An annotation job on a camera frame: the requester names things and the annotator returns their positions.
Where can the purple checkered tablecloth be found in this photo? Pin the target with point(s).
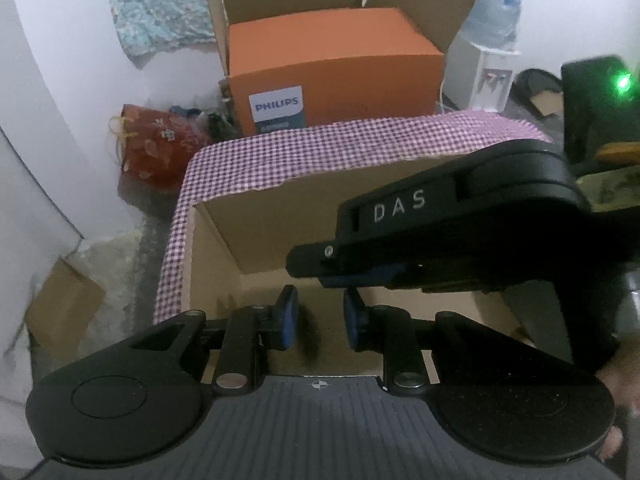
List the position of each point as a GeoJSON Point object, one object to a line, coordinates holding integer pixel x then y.
{"type": "Point", "coordinates": [268, 160]}

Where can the open brown cardboard box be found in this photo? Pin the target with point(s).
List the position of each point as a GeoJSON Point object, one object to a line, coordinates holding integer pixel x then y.
{"type": "Point", "coordinates": [236, 247]}

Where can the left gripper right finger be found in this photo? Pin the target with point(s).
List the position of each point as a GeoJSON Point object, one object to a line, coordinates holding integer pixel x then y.
{"type": "Point", "coordinates": [494, 394]}

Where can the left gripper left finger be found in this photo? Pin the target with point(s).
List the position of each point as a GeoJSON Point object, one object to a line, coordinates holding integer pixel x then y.
{"type": "Point", "coordinates": [140, 397]}

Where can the red gift bag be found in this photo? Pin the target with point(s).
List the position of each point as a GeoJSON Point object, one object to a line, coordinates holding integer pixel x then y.
{"type": "Point", "coordinates": [156, 147]}

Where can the black round floor object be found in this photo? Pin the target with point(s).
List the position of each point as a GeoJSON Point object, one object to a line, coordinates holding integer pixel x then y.
{"type": "Point", "coordinates": [539, 91]}

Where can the floral blue cloth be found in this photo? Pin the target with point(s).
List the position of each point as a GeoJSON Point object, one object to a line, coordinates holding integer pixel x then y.
{"type": "Point", "coordinates": [146, 27]}

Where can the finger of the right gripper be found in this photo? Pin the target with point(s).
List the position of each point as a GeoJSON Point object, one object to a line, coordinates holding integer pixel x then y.
{"type": "Point", "coordinates": [497, 217]}

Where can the small cardboard box on floor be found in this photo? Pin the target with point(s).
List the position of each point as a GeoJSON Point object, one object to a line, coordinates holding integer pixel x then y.
{"type": "Point", "coordinates": [59, 315]}

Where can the blue water jug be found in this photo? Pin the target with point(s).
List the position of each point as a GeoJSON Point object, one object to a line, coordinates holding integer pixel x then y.
{"type": "Point", "coordinates": [493, 24]}

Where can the orange Philips box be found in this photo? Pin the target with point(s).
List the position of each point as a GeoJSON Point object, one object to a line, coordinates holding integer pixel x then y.
{"type": "Point", "coordinates": [320, 67]}

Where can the white water dispenser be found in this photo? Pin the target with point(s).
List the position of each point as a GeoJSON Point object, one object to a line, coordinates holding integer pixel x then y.
{"type": "Point", "coordinates": [478, 77]}

